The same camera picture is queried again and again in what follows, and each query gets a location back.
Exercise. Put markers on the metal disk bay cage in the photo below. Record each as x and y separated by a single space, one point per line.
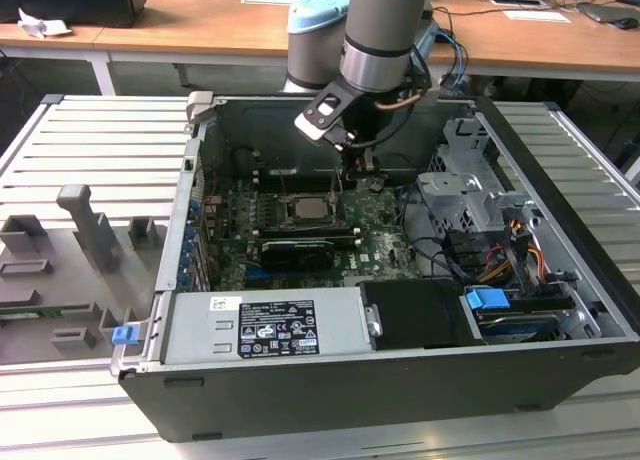
450 185

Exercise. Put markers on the black computer tower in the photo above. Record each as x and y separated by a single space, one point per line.
65 2

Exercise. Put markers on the hard disk in blue carrier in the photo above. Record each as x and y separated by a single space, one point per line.
487 299

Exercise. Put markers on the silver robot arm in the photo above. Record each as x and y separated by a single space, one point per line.
380 30

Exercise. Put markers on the grey power supply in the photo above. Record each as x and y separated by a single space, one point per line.
200 330

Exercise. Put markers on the green motherboard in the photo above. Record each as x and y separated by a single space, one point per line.
380 240

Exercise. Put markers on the crumpled white paper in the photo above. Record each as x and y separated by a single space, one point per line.
42 26

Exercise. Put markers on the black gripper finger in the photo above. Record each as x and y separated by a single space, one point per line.
369 160
351 167

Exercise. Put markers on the black open PC case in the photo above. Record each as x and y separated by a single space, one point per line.
350 405

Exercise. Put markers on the CPU socket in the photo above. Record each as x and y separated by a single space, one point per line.
291 222

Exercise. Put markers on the grey laptop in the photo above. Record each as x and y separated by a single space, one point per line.
605 12

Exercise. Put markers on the black graphics card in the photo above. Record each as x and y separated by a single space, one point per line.
295 255

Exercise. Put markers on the white framed tablet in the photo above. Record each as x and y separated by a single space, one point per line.
515 1

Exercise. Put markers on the black RAM stick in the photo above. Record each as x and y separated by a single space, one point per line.
310 230
300 181

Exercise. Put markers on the black computer mouse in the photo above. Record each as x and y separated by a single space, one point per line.
627 23

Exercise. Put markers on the grey parts rack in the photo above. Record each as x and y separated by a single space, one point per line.
90 230

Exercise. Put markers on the blue latch clip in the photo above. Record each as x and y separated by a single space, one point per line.
125 335

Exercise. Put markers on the wooden desk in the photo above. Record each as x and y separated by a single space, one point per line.
200 25

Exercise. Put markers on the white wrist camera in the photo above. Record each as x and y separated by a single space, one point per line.
307 127

